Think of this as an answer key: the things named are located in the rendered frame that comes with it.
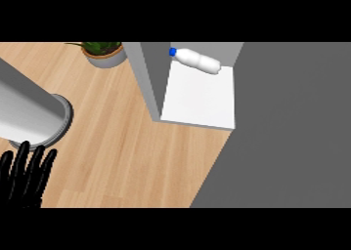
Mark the dark grey cabinet door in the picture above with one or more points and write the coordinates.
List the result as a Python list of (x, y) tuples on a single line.
[(298, 130)]

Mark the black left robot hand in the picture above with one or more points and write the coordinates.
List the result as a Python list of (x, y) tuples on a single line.
[(20, 182)]

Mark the white bottle with blue cap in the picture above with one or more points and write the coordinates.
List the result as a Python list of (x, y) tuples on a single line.
[(198, 61)]

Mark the green plant in grey pot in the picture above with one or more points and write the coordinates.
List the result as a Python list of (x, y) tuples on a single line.
[(104, 55)]

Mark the grey open cabinet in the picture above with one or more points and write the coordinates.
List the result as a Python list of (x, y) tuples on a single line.
[(198, 97)]

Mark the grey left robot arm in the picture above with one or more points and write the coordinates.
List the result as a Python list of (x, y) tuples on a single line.
[(25, 110)]

